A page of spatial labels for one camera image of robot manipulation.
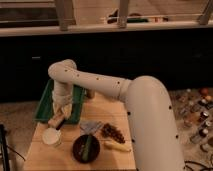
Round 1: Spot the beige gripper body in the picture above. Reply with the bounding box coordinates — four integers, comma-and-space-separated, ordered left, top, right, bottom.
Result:
53, 100, 72, 120

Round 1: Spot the green stick in bowl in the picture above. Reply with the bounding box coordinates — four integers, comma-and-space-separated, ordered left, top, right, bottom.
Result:
82, 134, 92, 162

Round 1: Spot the dark brown bowl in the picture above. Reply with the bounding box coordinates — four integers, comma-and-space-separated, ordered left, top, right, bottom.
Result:
72, 134, 100, 163

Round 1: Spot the green plastic tray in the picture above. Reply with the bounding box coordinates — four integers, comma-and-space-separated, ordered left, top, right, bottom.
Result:
35, 79, 85, 124

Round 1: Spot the black stand leg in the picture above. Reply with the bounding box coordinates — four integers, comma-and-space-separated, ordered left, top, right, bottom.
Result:
0, 124, 10, 171

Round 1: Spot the wooden board eraser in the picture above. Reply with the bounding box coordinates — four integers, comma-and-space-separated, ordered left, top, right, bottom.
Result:
48, 114, 64, 128

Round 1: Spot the spice bottle with dark cap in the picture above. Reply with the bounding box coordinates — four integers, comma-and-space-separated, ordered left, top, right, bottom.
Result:
190, 128, 208, 144

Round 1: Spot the metal cup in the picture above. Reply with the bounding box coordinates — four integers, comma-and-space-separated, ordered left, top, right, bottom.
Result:
86, 90, 95, 99

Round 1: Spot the white paper cup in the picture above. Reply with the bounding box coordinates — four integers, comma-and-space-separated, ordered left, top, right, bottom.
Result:
42, 128, 61, 146

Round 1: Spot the yellow banana piece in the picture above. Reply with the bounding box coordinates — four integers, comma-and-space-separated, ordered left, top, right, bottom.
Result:
104, 141, 131, 152

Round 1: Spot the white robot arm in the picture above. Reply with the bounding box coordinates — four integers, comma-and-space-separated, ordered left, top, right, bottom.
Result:
48, 60, 185, 171

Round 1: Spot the grey folded cloth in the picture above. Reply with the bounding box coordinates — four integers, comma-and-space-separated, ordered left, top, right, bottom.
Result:
80, 120, 103, 135

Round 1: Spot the black cable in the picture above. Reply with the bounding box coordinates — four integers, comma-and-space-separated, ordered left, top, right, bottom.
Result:
184, 160, 213, 171

